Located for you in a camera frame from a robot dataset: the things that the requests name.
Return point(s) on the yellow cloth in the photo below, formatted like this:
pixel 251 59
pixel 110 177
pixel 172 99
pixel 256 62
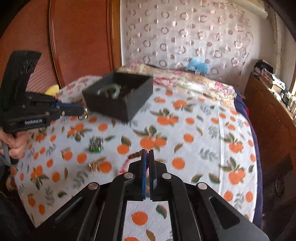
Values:
pixel 53 90

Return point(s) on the white air conditioner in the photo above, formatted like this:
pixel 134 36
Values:
pixel 256 10

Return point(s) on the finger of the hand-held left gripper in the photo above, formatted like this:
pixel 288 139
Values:
pixel 67 106
pixel 74 112

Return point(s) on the stack of clothes and books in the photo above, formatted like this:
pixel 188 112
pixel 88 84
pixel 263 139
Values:
pixel 266 74

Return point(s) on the wooden cabinet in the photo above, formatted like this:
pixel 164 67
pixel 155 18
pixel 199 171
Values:
pixel 270 115

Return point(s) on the wooden wardrobe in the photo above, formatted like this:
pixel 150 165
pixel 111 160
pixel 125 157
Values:
pixel 81 46

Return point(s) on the floral bedsheet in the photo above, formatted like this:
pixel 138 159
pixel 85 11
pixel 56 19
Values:
pixel 185 81

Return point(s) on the green gem brooch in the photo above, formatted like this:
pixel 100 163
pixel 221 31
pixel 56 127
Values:
pixel 96 146

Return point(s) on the dark blue blanket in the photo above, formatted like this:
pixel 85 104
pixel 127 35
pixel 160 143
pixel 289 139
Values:
pixel 260 185

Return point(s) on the pale patterned side curtain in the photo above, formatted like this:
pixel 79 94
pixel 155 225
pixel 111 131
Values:
pixel 278 39

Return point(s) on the orange fruit print cloth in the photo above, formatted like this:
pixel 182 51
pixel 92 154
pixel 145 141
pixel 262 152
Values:
pixel 185 143

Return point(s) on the circle pattern curtain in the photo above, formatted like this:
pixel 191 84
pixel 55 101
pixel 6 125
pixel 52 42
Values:
pixel 173 34

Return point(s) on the row of small bottles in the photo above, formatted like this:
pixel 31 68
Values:
pixel 290 102

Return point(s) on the pale green jade bangle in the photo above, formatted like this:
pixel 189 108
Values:
pixel 115 89

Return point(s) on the person's left hand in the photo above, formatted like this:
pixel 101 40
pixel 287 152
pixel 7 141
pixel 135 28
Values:
pixel 13 144

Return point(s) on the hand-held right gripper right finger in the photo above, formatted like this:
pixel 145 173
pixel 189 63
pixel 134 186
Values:
pixel 152 176

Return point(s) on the blue plastic bag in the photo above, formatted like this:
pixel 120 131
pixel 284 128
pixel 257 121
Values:
pixel 196 64

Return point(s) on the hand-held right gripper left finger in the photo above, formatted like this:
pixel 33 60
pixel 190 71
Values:
pixel 144 176

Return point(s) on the black box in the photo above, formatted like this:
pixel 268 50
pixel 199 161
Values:
pixel 108 109

